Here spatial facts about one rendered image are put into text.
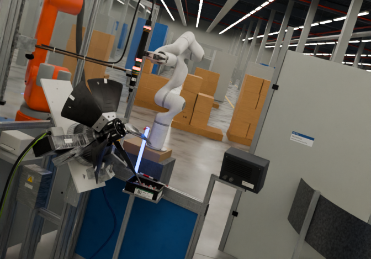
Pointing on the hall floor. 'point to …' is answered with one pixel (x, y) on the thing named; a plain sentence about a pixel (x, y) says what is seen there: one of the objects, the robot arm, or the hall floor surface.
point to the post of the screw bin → (123, 227)
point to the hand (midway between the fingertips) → (148, 54)
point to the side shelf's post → (10, 215)
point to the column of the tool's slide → (9, 32)
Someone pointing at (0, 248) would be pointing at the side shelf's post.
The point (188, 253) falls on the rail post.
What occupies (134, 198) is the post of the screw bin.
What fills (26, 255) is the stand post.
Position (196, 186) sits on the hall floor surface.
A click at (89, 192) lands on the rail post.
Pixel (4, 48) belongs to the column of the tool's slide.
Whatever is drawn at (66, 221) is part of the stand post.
